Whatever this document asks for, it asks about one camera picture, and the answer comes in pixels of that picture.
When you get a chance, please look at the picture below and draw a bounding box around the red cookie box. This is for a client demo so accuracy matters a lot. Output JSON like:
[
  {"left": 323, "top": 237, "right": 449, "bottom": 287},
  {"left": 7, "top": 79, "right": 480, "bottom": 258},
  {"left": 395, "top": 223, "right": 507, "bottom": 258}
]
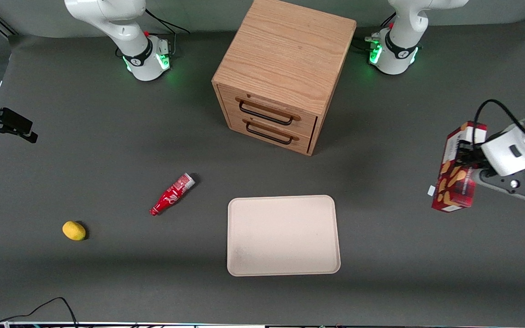
[{"left": 427, "top": 121, "right": 489, "bottom": 213}]

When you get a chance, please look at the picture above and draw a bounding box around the beige rectangular tray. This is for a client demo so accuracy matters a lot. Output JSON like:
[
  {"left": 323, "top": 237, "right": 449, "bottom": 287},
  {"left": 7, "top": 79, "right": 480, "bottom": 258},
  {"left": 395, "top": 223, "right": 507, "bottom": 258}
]
[{"left": 227, "top": 195, "right": 341, "bottom": 277}]

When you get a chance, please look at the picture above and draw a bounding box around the yellow lemon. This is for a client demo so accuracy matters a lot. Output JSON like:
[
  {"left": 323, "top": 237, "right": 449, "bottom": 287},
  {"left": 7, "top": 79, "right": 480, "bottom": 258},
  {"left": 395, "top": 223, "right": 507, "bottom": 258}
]
[{"left": 62, "top": 221, "right": 87, "bottom": 241}]

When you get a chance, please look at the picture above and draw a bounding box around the wooden drawer front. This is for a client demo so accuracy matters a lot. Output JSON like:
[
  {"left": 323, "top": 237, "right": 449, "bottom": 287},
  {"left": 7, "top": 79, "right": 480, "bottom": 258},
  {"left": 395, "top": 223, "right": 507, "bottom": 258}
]
[
  {"left": 227, "top": 113, "right": 313, "bottom": 154},
  {"left": 217, "top": 84, "right": 319, "bottom": 138}
]

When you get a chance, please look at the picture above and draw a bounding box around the red cola bottle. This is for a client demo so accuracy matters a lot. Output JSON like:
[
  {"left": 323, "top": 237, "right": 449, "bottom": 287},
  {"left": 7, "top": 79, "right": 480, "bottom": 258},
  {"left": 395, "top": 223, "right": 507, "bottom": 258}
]
[{"left": 149, "top": 173, "right": 196, "bottom": 216}]

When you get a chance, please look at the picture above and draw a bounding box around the wooden drawer cabinet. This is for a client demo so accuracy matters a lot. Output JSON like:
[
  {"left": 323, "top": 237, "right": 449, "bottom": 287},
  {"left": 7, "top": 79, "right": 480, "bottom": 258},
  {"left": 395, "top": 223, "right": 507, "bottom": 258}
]
[{"left": 211, "top": 0, "right": 357, "bottom": 157}]

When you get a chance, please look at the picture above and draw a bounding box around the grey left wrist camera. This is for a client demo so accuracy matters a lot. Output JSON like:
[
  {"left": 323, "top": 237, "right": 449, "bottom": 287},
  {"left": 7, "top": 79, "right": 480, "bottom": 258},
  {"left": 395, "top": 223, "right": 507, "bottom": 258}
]
[{"left": 478, "top": 168, "right": 525, "bottom": 204}]

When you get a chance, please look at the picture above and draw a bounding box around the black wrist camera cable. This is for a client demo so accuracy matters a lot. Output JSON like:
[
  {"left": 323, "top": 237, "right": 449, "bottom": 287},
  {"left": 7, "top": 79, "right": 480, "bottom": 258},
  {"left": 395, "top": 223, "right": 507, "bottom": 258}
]
[{"left": 473, "top": 99, "right": 525, "bottom": 152}]

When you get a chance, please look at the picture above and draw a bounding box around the black left arm base cable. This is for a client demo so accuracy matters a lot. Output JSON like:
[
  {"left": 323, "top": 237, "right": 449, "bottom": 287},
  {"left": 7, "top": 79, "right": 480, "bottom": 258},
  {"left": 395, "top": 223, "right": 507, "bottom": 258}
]
[{"left": 352, "top": 13, "right": 398, "bottom": 52}]

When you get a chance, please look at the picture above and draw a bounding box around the black arm base cable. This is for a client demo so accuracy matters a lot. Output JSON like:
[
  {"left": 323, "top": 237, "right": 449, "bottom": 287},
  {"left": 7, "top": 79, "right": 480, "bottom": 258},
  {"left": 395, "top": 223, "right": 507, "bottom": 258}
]
[
  {"left": 352, "top": 13, "right": 398, "bottom": 52},
  {"left": 145, "top": 8, "right": 190, "bottom": 59}
]

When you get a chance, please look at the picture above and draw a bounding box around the black right arm base cable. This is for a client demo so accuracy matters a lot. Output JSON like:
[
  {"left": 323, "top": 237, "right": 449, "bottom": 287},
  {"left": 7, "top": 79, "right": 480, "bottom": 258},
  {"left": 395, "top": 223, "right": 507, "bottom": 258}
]
[{"left": 145, "top": 8, "right": 190, "bottom": 59}]

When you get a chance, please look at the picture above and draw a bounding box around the black cable on table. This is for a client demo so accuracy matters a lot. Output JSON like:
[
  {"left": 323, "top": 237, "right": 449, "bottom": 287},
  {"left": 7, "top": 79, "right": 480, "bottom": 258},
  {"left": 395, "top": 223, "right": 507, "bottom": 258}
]
[{"left": 0, "top": 297, "right": 79, "bottom": 328}]

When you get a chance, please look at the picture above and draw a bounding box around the black drawer handle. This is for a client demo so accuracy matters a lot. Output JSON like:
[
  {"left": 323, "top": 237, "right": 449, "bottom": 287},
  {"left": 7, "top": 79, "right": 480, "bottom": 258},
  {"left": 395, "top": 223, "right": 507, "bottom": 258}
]
[
  {"left": 245, "top": 122, "right": 293, "bottom": 145},
  {"left": 238, "top": 101, "right": 294, "bottom": 126}
]

